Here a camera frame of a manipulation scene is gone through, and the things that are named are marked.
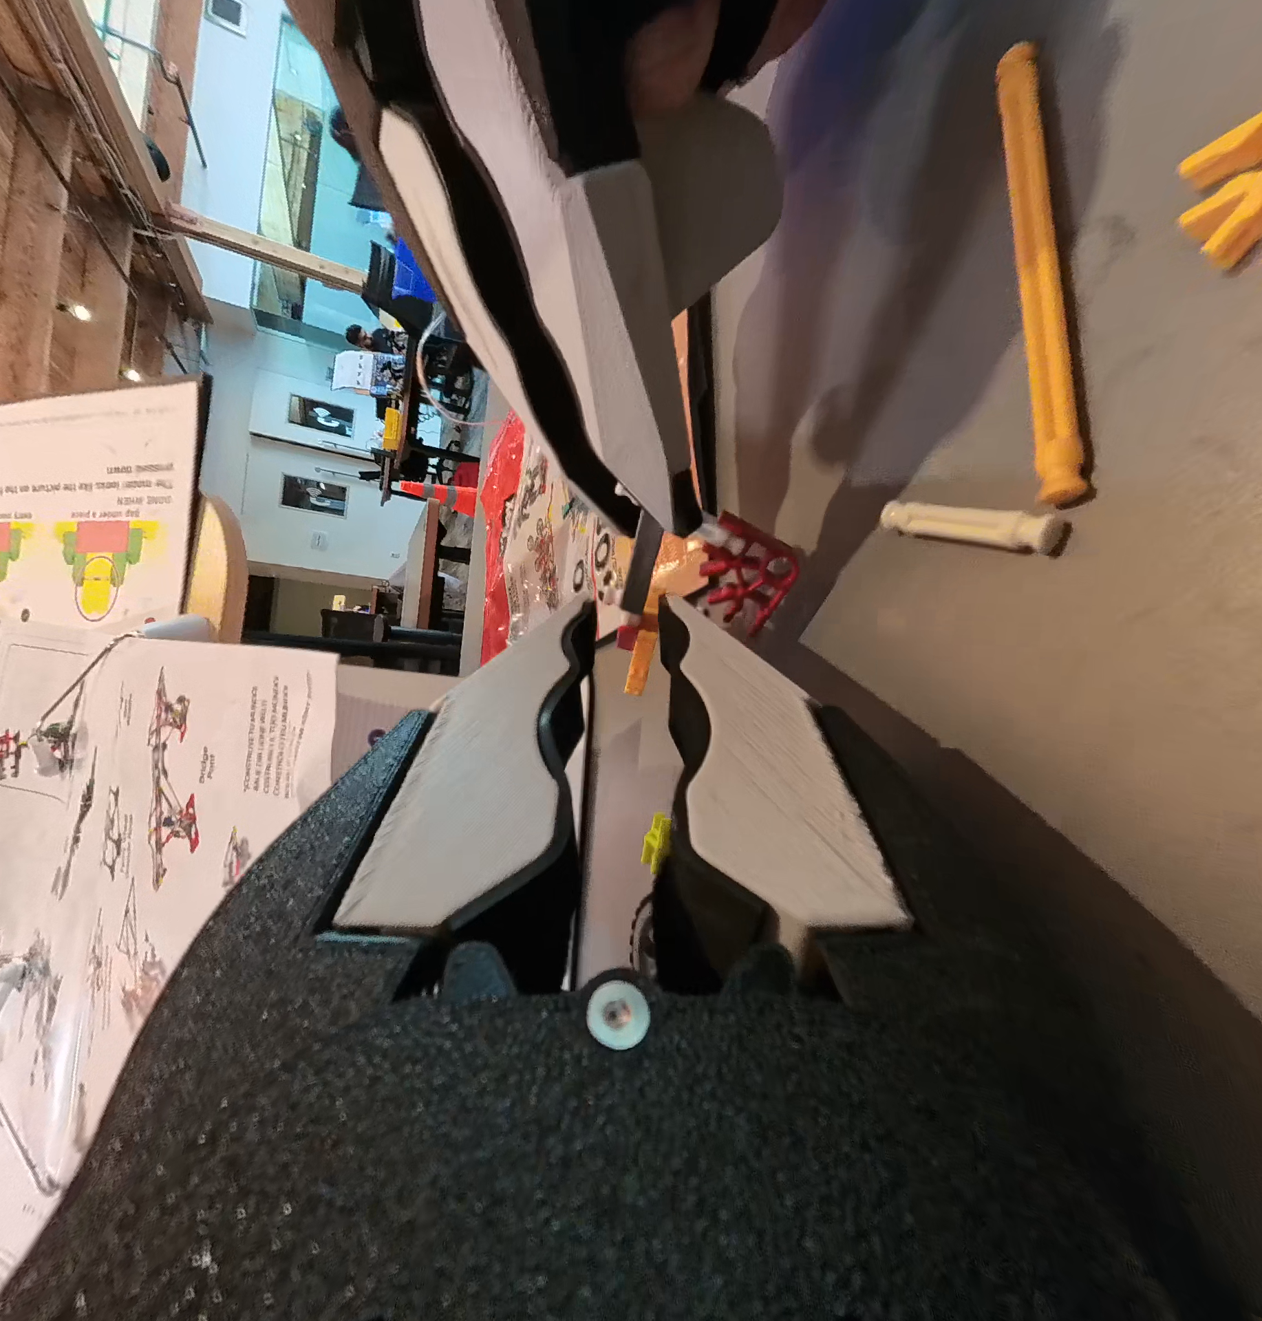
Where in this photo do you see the clear bag of plastic pieces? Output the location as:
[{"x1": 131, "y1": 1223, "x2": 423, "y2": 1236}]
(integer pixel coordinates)
[{"x1": 479, "y1": 411, "x2": 633, "y2": 666}]

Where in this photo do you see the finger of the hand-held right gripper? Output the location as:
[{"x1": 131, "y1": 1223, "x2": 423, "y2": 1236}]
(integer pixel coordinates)
[
  {"x1": 376, "y1": 103, "x2": 684, "y2": 536},
  {"x1": 415, "y1": 0, "x2": 789, "y2": 536}
]

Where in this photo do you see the orange toy set box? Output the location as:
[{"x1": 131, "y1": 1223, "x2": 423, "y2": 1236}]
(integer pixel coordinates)
[{"x1": 671, "y1": 291, "x2": 723, "y2": 521}]

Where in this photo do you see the person's right hand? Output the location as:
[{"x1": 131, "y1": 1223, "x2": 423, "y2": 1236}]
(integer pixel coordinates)
[{"x1": 636, "y1": 0, "x2": 727, "y2": 113}]

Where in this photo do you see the printed instruction card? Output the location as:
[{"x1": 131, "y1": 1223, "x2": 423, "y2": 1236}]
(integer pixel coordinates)
[{"x1": 0, "y1": 375, "x2": 211, "y2": 625}]

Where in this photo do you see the white booklet with purple dot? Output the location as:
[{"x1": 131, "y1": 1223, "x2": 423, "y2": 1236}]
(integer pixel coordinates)
[{"x1": 332, "y1": 660, "x2": 478, "y2": 800}]

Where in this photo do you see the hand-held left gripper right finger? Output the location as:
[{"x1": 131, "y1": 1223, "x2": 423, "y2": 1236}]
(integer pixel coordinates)
[{"x1": 661, "y1": 596, "x2": 913, "y2": 934}]

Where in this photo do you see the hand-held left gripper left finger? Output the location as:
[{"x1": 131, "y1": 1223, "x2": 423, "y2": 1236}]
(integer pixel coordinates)
[{"x1": 332, "y1": 598, "x2": 599, "y2": 934}]

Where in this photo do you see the short white plastic rod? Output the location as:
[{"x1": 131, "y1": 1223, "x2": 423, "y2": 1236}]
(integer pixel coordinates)
[{"x1": 879, "y1": 499, "x2": 1071, "y2": 558}]

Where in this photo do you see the yellow plastic fan connector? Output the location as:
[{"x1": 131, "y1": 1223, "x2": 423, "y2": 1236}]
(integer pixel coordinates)
[{"x1": 1177, "y1": 91, "x2": 1262, "y2": 278}]

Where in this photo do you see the long yellow plastic rod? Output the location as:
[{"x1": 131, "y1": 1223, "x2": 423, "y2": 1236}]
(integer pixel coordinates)
[{"x1": 995, "y1": 41, "x2": 1096, "y2": 508}]

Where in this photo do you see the model overview paper sheet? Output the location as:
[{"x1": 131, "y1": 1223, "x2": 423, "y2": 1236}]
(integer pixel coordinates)
[{"x1": 0, "y1": 608, "x2": 341, "y2": 1258}]

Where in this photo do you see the round wooden board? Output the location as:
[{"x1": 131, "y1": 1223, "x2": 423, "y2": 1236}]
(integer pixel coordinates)
[{"x1": 182, "y1": 493, "x2": 251, "y2": 642}]

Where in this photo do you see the red plastic fan connector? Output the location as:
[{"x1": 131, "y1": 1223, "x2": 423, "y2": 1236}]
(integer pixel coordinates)
[{"x1": 696, "y1": 510, "x2": 804, "y2": 638}]

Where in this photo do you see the orange traffic cone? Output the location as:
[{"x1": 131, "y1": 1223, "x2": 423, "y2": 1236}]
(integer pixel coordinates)
[{"x1": 398, "y1": 477, "x2": 479, "y2": 518}]

